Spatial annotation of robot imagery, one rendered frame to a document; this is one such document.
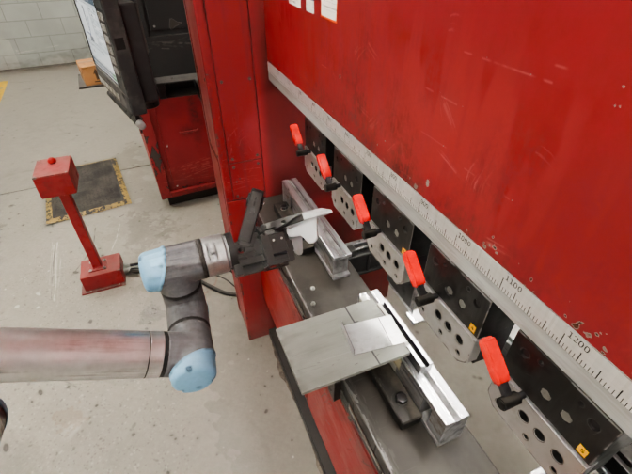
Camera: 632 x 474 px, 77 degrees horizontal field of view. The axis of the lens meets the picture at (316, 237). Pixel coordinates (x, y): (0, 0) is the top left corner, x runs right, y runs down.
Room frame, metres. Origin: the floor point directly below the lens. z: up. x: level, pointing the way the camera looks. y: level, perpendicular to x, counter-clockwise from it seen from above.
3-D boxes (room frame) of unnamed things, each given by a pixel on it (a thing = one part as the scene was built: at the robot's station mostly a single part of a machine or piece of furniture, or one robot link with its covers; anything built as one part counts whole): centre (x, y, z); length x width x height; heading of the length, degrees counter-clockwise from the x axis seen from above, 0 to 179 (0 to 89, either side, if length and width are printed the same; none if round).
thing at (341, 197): (0.84, -0.11, 1.26); 0.15 x 0.09 x 0.17; 22
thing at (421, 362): (0.60, -0.21, 0.99); 0.20 x 0.03 x 0.03; 22
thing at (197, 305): (0.52, 0.25, 1.18); 0.11 x 0.08 x 0.11; 19
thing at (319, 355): (0.58, -0.06, 1.00); 0.26 x 0.18 x 0.01; 112
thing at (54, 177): (1.79, 1.33, 0.41); 0.25 x 0.20 x 0.83; 112
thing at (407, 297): (0.63, -0.20, 1.13); 0.10 x 0.02 x 0.10; 22
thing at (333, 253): (1.14, 0.01, 0.92); 0.50 x 0.06 x 0.10; 22
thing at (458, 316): (0.47, -0.26, 1.26); 0.15 x 0.09 x 0.17; 22
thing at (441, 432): (0.58, -0.22, 0.92); 0.39 x 0.06 x 0.10; 22
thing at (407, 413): (0.58, -0.16, 0.89); 0.30 x 0.05 x 0.03; 22
